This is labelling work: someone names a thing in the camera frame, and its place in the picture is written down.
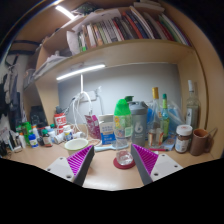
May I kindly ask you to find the dark brown small bottle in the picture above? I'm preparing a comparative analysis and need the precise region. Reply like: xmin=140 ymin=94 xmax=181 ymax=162
xmin=41 ymin=129 xmax=54 ymax=148

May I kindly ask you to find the green plastic bottle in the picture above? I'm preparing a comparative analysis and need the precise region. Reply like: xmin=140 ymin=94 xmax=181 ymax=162
xmin=21 ymin=121 xmax=33 ymax=136

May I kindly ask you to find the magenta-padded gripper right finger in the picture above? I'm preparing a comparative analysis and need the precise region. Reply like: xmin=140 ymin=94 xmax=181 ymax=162
xmin=130 ymin=143 xmax=184 ymax=187

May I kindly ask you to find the red and white jar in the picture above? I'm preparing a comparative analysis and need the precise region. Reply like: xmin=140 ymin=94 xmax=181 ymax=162
xmin=53 ymin=113 xmax=67 ymax=128

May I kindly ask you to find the white bottle with blue label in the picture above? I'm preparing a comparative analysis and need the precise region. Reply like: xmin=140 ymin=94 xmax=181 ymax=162
xmin=62 ymin=125 xmax=74 ymax=142

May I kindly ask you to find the white cable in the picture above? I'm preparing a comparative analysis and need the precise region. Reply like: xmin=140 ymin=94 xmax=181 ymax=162
xmin=68 ymin=90 xmax=101 ymax=148

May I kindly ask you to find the wooden shelf unit with books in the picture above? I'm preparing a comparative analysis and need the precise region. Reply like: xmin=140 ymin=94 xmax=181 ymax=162
xmin=22 ymin=1 xmax=198 ymax=88

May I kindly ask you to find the long white light bar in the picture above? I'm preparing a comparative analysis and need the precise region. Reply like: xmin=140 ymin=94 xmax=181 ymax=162
xmin=55 ymin=63 xmax=107 ymax=82

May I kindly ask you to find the short white light bar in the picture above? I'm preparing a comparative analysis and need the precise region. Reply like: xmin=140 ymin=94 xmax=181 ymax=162
xmin=54 ymin=4 xmax=76 ymax=21

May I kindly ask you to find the brown mug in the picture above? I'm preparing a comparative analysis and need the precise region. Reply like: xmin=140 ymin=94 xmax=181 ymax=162
xmin=189 ymin=128 xmax=215 ymax=157

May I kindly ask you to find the flat round red coaster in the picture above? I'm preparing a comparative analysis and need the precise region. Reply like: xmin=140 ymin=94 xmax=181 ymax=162
xmin=112 ymin=156 xmax=137 ymax=171

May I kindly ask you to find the slim bottle with green cap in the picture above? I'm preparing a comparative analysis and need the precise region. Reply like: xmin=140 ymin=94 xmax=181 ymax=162
xmin=160 ymin=93 xmax=171 ymax=141

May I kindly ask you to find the tall clear glass bottle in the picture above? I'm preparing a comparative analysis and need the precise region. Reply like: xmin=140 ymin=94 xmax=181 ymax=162
xmin=185 ymin=79 xmax=201 ymax=130

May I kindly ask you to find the pink pen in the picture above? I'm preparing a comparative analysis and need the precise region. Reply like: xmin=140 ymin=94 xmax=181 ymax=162
xmin=147 ymin=147 xmax=169 ymax=153

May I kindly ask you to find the grey shaker bottle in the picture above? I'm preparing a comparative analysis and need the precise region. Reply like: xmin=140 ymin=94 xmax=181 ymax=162
xmin=124 ymin=95 xmax=149 ymax=148

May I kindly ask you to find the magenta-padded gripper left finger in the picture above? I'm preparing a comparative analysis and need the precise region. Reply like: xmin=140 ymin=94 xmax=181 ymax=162
xmin=44 ymin=144 xmax=96 ymax=187

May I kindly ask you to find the light blue flat object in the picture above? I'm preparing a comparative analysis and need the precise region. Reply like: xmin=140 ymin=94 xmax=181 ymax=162
xmin=93 ymin=143 xmax=130 ymax=153

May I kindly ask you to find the blue and white carton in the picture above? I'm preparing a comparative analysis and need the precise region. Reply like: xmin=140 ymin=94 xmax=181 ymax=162
xmin=98 ymin=114 xmax=117 ymax=146

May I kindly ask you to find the brown jar with white lid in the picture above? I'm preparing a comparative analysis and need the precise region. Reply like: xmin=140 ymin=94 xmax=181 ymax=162
xmin=174 ymin=124 xmax=194 ymax=155

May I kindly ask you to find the clear bottle with green cap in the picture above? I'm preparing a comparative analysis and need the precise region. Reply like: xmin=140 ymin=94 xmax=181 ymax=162
xmin=113 ymin=98 xmax=135 ymax=167

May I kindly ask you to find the white mug with green handle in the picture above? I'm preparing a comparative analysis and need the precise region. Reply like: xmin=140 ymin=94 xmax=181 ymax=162
xmin=63 ymin=137 xmax=90 ymax=157

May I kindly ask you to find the blue plastic bag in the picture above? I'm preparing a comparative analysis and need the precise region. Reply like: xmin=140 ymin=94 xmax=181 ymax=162
xmin=146 ymin=99 xmax=186 ymax=141

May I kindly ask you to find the clear bottle with gold cap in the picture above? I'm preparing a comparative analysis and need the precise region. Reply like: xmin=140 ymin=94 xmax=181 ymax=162
xmin=147 ymin=87 xmax=163 ymax=148

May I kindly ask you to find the white power strip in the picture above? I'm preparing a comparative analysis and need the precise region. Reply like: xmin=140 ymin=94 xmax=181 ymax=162
xmin=77 ymin=89 xmax=101 ymax=103

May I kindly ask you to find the white bottle with blue cap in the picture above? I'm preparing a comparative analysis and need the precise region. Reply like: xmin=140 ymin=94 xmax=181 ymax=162
xmin=27 ymin=133 xmax=40 ymax=149

